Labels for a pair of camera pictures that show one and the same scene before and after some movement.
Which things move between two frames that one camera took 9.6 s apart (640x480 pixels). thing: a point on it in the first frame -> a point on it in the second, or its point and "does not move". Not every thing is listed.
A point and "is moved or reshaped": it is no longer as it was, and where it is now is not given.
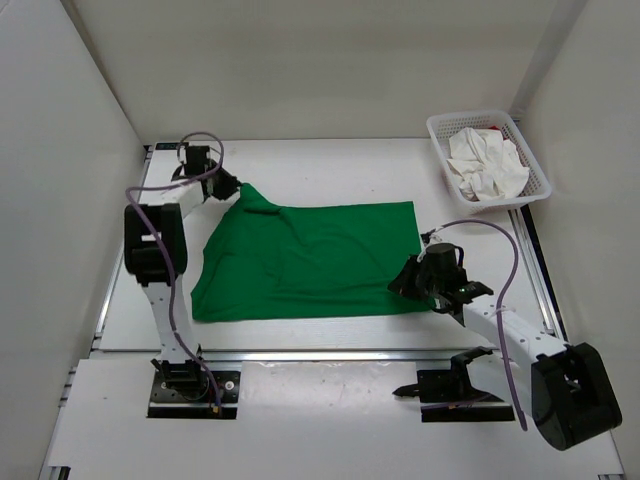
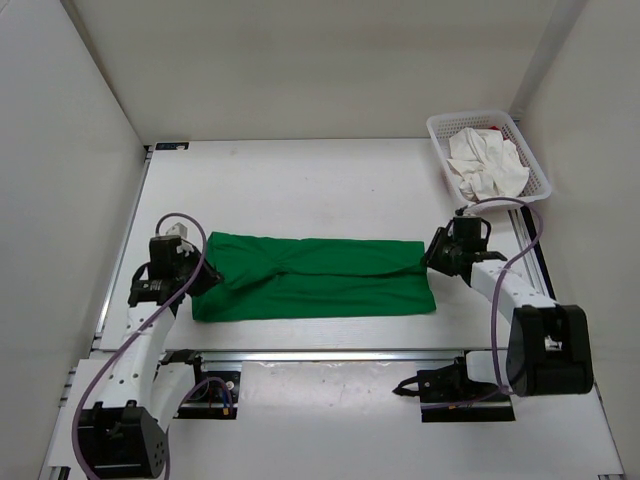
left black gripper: (228, 187) -> (209, 278)
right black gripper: (404, 284) -> (443, 238)
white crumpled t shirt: (487, 166) does not move
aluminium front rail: (302, 355) does not move
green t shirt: (265, 261) is moved or reshaped
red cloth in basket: (497, 128) does not move
